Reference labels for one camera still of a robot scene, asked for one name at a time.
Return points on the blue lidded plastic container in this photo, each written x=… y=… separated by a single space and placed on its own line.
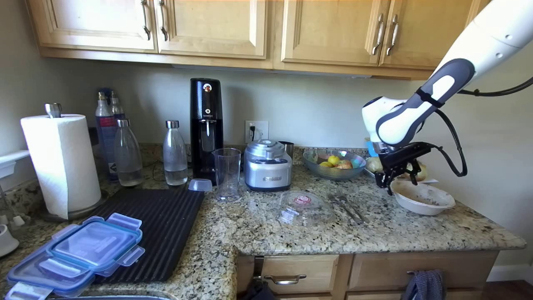
x=76 y=255

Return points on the silver food processor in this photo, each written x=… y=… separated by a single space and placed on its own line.
x=267 y=165

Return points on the white ceramic top bowl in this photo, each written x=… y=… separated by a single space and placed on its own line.
x=421 y=193

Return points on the clear glass bottle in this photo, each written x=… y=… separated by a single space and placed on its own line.
x=176 y=163

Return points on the paper towel roll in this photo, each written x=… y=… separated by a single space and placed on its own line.
x=64 y=160

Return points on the white ceramic bowl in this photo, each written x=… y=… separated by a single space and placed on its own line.
x=421 y=193
x=426 y=208

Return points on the white ceramic bottom bowl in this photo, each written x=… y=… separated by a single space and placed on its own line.
x=426 y=208

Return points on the clear glass carafe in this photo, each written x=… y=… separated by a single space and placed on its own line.
x=128 y=155

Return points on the glass fruit bowl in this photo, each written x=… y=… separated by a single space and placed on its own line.
x=334 y=163

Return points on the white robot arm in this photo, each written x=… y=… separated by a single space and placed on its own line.
x=496 y=33

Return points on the black drying mat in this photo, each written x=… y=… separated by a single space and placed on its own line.
x=167 y=218

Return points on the blue grey hanging towel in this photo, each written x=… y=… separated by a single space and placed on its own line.
x=426 y=285

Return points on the clear plastic lid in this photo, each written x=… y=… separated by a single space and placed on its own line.
x=299 y=207

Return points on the black soda maker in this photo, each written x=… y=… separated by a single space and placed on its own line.
x=206 y=125

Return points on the dark tinted bottle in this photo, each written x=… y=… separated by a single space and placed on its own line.
x=108 y=115

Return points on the white wall outlet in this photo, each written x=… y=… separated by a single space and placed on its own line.
x=256 y=130

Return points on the wooden upper cabinets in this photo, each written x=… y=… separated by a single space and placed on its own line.
x=396 y=38

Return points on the clear measuring cup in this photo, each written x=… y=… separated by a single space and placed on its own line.
x=227 y=172

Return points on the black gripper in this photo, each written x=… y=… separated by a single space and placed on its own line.
x=399 y=162

